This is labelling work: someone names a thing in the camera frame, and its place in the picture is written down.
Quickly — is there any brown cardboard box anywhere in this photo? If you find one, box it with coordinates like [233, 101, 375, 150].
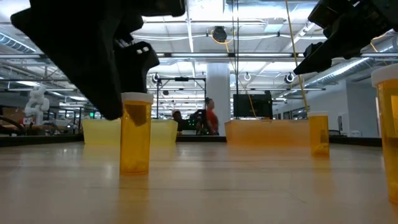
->
[2, 107, 26, 126]

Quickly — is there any white structural column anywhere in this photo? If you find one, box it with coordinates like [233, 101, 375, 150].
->
[206, 63, 231, 136]

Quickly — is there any yellow translucent plastic bin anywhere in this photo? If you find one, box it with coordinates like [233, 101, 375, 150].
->
[81, 119, 178, 146]

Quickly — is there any thin black hanging cable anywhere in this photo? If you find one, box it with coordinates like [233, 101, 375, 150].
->
[231, 0, 234, 94]

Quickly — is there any person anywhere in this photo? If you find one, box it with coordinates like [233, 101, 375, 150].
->
[172, 109, 185, 132]
[203, 96, 220, 136]

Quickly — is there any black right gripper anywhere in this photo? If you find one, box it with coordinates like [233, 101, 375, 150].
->
[294, 0, 398, 75]

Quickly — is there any black background rig frame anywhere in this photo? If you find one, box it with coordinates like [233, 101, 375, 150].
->
[156, 77, 207, 121]

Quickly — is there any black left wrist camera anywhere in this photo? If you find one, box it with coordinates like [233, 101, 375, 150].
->
[141, 0, 187, 18]

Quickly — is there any orange translucent plastic bin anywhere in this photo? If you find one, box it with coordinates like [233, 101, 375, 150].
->
[224, 119, 309, 147]

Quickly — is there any narrow amber pill bottle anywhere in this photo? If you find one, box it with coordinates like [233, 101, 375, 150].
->
[119, 92, 154, 176]
[307, 111, 330, 158]
[371, 63, 398, 205]

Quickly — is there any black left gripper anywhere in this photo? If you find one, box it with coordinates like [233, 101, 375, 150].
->
[11, 0, 160, 121]

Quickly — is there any silver ventilation duct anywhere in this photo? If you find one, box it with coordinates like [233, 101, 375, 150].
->
[306, 57, 398, 90]
[0, 32, 37, 54]

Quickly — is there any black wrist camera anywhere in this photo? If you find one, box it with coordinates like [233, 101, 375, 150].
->
[141, 0, 187, 18]
[307, 4, 343, 30]

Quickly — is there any black ceiling cord reel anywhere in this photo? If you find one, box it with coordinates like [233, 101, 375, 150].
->
[212, 26, 229, 44]

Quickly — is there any long linear ceiling light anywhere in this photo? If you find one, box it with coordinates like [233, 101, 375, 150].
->
[0, 52, 398, 60]

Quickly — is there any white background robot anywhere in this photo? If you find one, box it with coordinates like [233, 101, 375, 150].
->
[24, 85, 50, 126]

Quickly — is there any thick yellow cable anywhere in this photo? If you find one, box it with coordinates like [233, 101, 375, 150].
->
[284, 0, 311, 113]

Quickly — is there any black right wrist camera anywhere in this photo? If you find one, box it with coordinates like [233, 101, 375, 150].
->
[307, 4, 343, 30]

